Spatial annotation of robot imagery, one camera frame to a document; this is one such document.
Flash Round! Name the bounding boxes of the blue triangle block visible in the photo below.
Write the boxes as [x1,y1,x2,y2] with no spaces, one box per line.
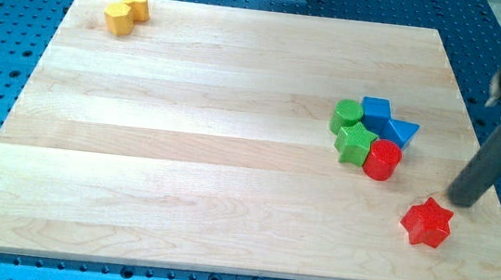
[379,119,420,149]

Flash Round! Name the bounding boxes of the green cylinder block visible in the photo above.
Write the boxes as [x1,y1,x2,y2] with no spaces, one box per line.
[329,99,365,134]

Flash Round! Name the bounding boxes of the green star block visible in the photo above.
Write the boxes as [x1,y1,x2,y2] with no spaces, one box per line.
[334,121,379,167]

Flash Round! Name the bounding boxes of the red cylinder block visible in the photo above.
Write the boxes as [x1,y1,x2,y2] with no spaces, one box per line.
[363,139,403,181]

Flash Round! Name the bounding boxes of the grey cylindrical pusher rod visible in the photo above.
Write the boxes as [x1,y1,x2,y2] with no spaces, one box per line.
[446,124,501,208]

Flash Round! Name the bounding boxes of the blue cube block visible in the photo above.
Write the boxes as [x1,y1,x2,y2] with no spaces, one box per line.
[362,96,392,134]

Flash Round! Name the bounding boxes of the yellow hexagon block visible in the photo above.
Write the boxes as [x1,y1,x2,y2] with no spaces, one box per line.
[104,2,135,36]

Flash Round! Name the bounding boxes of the wooden board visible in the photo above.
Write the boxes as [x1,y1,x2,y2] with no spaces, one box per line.
[0,0,501,280]

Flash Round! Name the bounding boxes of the yellow cylinder block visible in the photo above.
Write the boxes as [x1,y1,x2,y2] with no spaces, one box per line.
[122,0,150,21]

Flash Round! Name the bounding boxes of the red star block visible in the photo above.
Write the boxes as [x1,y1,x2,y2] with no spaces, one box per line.
[401,197,454,248]

